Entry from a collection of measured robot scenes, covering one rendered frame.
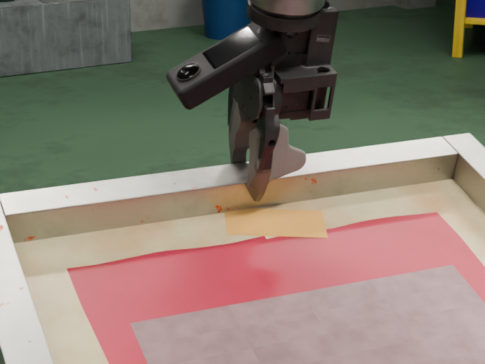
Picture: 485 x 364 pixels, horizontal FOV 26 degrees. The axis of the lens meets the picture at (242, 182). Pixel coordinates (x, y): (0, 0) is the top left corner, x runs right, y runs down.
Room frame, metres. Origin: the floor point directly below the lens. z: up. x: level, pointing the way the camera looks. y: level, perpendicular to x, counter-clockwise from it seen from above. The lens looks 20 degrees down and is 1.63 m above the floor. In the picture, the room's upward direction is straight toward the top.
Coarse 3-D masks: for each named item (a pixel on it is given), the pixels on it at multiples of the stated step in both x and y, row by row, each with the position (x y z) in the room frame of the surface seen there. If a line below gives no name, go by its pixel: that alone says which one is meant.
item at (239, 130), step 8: (232, 104) 1.06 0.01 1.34; (232, 112) 1.06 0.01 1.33; (240, 112) 1.04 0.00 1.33; (232, 120) 1.06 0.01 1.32; (240, 120) 1.04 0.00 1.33; (248, 120) 1.04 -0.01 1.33; (232, 128) 1.06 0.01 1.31; (240, 128) 1.04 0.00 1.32; (248, 128) 1.05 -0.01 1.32; (232, 136) 1.06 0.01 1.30; (240, 136) 1.06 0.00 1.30; (248, 136) 1.06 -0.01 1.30; (232, 144) 1.06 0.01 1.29; (240, 144) 1.06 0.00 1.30; (248, 144) 1.06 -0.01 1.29; (232, 152) 1.06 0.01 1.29; (240, 152) 1.06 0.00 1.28; (232, 160) 1.06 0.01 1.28; (240, 160) 1.06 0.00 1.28
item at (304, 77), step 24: (264, 24) 0.98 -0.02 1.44; (288, 24) 0.97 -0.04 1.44; (312, 24) 0.99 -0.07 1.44; (336, 24) 1.01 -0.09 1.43; (288, 48) 1.00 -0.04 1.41; (312, 48) 1.01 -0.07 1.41; (264, 72) 0.99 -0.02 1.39; (288, 72) 1.00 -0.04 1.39; (312, 72) 1.01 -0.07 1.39; (240, 96) 1.03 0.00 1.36; (288, 96) 1.01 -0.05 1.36; (312, 96) 1.01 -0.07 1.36; (312, 120) 1.02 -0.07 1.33
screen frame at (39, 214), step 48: (384, 144) 1.13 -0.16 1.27; (432, 144) 1.14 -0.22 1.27; (480, 144) 1.15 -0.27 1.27; (48, 192) 0.98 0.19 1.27; (96, 192) 0.98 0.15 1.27; (144, 192) 0.99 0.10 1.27; (192, 192) 1.01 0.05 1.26; (240, 192) 1.03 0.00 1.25; (288, 192) 1.05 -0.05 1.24; (336, 192) 1.08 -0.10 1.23; (480, 192) 1.08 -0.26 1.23; (0, 240) 0.90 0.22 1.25; (0, 288) 0.83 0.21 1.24; (0, 336) 0.77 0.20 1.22
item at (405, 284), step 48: (288, 240) 0.99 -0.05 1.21; (336, 240) 1.00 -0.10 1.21; (384, 240) 1.01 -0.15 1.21; (432, 240) 1.01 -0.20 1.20; (336, 288) 0.92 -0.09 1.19; (384, 288) 0.93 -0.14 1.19; (432, 288) 0.94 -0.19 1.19; (480, 288) 0.94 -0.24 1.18; (336, 336) 0.86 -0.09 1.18; (384, 336) 0.86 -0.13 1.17; (432, 336) 0.87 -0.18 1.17; (480, 336) 0.87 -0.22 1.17
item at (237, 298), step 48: (96, 288) 0.89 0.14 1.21; (144, 288) 0.90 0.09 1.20; (192, 288) 0.90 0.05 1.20; (240, 288) 0.91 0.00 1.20; (288, 288) 0.92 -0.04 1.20; (96, 336) 0.83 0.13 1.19; (144, 336) 0.83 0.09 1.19; (192, 336) 0.84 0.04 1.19; (240, 336) 0.84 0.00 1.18; (288, 336) 0.85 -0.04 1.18
